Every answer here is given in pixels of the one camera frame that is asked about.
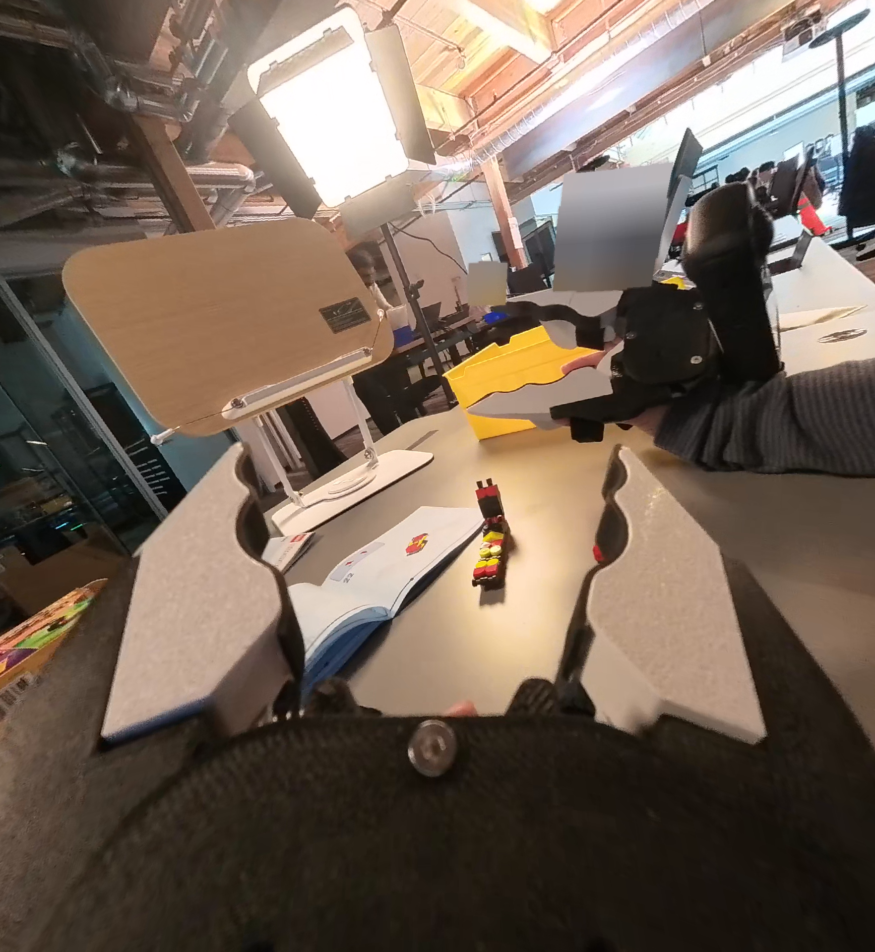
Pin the tall black pole stand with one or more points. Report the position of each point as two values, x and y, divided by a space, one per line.
841 111

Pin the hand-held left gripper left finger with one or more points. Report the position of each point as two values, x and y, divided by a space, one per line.
199 610

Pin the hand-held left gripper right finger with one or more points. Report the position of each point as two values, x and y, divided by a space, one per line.
668 610

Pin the wooden book stand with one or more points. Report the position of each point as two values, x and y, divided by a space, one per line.
207 327

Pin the black monitor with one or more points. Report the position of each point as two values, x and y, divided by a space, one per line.
687 160

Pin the metal ceiling pipe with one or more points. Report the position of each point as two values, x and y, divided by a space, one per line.
214 178

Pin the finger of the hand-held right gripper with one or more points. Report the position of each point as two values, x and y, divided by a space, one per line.
586 312
527 405

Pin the open lego instruction booklet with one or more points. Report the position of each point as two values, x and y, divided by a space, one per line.
408 558

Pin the pile of cardboard boxes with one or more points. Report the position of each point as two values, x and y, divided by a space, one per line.
50 573

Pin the studio panel light on stand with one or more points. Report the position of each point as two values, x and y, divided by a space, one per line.
333 111

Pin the orange traffic cone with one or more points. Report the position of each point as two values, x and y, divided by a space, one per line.
813 219

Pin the person's right hand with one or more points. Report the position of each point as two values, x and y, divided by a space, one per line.
590 361

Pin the orange lego box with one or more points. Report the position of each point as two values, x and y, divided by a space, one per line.
21 647

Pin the small white instruction leaflet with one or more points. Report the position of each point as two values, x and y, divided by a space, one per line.
289 550

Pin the long red black lego assembly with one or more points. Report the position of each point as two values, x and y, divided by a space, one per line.
491 550

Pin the yellow plastic bin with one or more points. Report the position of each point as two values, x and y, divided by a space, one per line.
497 387

